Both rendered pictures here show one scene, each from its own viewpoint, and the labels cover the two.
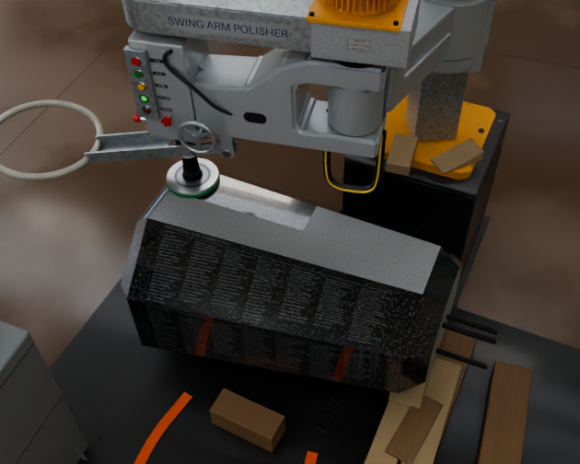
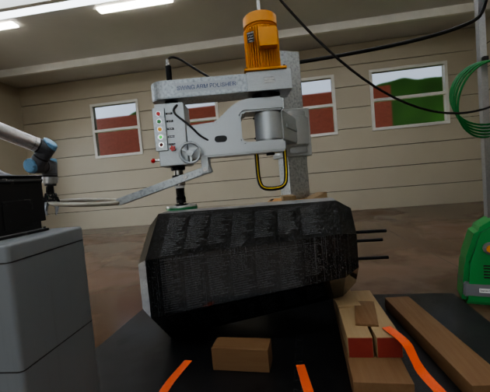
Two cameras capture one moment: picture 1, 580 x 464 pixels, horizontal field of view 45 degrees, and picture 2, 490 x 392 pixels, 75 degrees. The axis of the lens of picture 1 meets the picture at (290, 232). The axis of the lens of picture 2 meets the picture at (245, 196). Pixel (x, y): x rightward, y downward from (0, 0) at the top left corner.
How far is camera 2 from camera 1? 1.94 m
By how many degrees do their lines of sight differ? 47
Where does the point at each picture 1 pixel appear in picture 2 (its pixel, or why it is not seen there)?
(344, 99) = (265, 117)
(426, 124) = (295, 188)
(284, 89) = (235, 117)
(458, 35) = (299, 131)
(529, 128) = not seen: hidden behind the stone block
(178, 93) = (179, 131)
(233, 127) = (208, 148)
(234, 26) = (209, 84)
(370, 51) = (274, 82)
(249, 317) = (234, 243)
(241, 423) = (239, 348)
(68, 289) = not seen: hidden behind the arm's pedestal
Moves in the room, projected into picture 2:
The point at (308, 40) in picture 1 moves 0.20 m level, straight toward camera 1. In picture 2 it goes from (245, 84) to (253, 74)
